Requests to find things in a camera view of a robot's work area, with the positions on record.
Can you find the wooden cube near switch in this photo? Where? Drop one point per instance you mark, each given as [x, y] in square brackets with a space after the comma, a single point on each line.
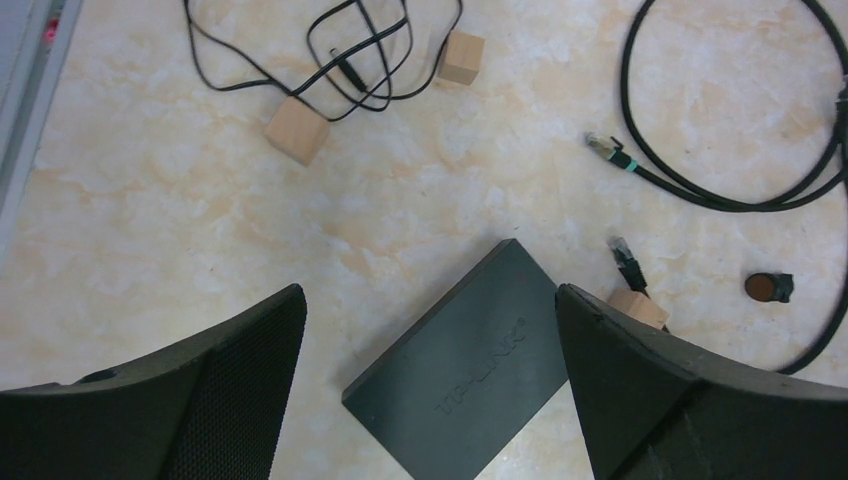
[639, 307]

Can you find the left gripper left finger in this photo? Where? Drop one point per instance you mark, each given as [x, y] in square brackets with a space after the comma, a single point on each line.
[210, 406]

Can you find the black power adapter with cord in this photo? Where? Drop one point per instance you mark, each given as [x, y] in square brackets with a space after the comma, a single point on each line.
[338, 70]

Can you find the black network switch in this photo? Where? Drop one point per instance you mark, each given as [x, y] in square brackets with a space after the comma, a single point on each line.
[457, 386]

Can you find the wooden cube by cord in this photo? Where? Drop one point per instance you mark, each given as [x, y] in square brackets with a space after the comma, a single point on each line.
[297, 131]

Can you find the small black round connector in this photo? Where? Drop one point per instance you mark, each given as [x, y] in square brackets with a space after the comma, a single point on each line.
[769, 287]

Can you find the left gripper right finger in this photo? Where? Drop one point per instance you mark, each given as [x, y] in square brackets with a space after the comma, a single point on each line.
[654, 406]

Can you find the wooden cube near adapter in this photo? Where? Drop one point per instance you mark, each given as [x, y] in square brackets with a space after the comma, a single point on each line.
[462, 58]

